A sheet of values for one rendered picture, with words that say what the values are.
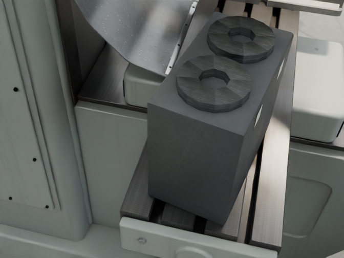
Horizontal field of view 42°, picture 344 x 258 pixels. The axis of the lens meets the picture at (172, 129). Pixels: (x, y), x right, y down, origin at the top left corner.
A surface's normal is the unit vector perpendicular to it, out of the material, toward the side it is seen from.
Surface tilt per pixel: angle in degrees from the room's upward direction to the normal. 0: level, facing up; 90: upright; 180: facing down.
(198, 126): 90
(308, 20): 0
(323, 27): 0
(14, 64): 89
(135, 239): 90
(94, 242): 0
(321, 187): 90
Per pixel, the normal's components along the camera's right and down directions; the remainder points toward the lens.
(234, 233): 0.04, -0.69
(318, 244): -0.23, 0.70
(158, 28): 0.31, -0.60
